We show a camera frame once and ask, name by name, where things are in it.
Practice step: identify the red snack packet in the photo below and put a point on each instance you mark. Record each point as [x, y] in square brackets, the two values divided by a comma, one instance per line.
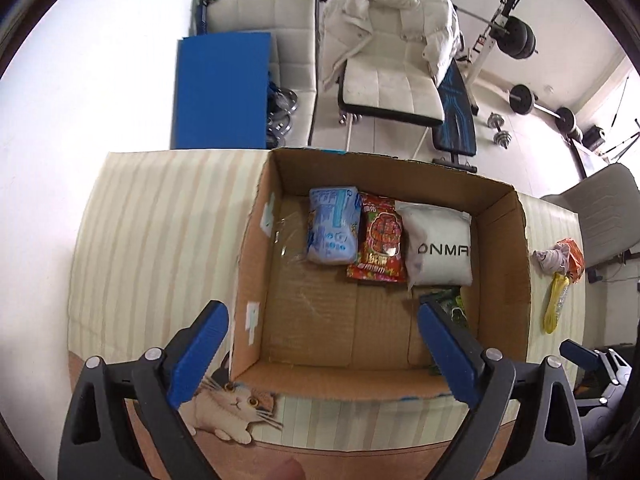
[381, 240]

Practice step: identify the blue tissue pack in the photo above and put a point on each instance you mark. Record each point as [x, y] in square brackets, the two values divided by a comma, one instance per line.
[332, 225]

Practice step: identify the grey chair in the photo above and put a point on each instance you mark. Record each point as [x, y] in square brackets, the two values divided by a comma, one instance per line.
[605, 210]

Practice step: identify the black blue folded frame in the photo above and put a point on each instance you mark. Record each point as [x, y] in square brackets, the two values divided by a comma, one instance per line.
[205, 7]

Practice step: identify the blue black weight bench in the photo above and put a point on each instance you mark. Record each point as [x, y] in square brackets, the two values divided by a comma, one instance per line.
[456, 120]

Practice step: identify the white padded chair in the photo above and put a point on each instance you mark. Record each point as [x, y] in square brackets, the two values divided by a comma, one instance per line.
[390, 87]

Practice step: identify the white barbell rack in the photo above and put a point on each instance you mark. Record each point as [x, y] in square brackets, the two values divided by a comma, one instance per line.
[492, 30]

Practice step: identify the chrome dumbbell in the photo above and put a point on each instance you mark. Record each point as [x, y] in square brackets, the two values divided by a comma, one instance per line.
[502, 139]
[496, 120]

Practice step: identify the person's left hand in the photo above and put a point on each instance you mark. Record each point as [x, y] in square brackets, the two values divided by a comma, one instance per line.
[288, 470]

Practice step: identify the white crumpled cloth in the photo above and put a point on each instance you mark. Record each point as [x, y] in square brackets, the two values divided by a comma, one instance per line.
[550, 260]

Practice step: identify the white pillow packet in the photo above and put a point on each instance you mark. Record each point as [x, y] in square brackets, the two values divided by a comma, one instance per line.
[440, 247]

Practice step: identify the green snack packet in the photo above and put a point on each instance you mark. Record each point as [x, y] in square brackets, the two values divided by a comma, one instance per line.
[452, 305]

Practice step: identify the black barbell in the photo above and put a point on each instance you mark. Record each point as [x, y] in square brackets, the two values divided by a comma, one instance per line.
[522, 97]

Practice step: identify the brown cardboard box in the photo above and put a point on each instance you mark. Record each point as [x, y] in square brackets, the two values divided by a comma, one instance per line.
[320, 310]

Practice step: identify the white leather sofa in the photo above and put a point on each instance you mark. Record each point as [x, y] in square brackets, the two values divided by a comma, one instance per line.
[285, 40]

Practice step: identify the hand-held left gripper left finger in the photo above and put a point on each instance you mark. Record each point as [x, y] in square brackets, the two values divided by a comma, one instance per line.
[200, 355]

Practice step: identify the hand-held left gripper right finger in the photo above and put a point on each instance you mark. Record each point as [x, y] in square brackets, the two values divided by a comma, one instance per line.
[446, 355]

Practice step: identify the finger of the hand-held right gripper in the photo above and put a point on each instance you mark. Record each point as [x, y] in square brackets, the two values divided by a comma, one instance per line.
[579, 352]

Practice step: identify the pile of chrome weights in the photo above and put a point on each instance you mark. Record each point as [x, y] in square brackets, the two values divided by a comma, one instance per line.
[280, 115]

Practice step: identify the white down jacket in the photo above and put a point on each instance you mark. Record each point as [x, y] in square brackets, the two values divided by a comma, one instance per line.
[395, 0]

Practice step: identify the blue foam board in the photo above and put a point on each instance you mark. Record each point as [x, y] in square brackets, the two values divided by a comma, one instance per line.
[220, 92]

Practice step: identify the orange snack packet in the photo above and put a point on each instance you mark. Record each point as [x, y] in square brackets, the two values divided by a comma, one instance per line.
[574, 257]

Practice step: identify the yellow mesh packet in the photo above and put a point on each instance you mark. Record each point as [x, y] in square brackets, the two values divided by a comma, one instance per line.
[555, 302]

